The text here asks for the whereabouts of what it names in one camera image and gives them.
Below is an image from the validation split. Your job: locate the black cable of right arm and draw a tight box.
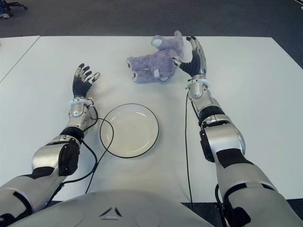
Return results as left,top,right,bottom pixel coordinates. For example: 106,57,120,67
184,88,194,204

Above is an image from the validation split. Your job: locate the white plate with black rim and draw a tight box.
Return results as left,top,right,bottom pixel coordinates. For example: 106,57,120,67
99,103,160,158

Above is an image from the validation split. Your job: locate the grey robot torso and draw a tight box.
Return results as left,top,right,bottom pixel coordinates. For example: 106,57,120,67
14,189,214,227

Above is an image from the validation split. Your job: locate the black office chair base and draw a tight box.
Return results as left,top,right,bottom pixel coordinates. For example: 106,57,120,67
6,0,28,10

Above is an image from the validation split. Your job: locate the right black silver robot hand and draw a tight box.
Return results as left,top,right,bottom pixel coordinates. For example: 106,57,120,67
172,35,208,78

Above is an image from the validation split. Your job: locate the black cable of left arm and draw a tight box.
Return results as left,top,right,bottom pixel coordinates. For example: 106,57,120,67
46,105,115,205

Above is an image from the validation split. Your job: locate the purple plush doll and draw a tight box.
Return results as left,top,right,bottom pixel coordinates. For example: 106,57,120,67
126,30,185,84

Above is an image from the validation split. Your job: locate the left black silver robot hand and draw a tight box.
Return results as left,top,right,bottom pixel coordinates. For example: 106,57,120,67
72,62,101,97

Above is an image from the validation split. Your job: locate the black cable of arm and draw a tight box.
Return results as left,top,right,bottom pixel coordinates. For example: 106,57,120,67
46,105,115,205
184,88,194,204

